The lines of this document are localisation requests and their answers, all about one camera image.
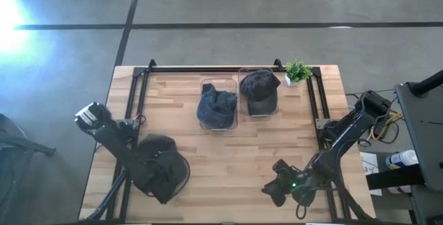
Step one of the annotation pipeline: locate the black strap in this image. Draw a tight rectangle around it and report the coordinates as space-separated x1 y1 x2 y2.
365 164 425 190

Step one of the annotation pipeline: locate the white paper sheet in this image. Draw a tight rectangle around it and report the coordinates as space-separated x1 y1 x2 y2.
359 151 383 197

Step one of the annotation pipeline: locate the white and blue spray can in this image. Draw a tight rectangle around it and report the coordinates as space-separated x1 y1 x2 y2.
385 149 419 170

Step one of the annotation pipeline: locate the black aluminium table frame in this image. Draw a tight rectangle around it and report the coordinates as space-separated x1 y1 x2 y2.
86 58 374 223

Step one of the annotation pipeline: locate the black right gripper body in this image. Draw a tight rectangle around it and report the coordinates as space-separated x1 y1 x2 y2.
282 168 318 193

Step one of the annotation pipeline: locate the dark grey cap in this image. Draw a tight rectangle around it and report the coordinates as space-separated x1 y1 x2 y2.
239 69 282 116

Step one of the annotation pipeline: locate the blue denim cap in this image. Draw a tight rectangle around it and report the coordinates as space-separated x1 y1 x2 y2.
197 83 238 129

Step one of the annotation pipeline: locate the black looped cable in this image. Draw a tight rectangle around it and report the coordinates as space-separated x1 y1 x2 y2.
295 202 308 220

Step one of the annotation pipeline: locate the green plant in white pot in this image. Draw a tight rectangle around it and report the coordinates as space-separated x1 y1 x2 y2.
284 60 313 87

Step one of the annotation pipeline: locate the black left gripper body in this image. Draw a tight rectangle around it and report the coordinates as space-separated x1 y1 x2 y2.
150 150 177 184

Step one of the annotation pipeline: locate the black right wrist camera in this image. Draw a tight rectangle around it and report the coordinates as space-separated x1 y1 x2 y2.
291 186 316 208

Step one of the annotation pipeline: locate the black cap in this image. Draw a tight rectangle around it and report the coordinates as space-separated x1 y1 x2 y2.
133 134 191 205

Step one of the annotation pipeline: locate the black pole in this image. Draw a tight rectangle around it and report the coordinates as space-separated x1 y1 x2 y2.
410 69 443 97

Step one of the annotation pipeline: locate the yellow cable bundle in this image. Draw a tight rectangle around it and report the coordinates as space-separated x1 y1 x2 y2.
369 111 404 142

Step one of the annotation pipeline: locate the clear plastic bin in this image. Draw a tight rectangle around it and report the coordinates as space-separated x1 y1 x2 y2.
199 78 239 132
237 67 280 118

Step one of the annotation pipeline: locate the grey laptop case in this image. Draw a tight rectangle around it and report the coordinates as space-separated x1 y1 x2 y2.
395 81 443 192

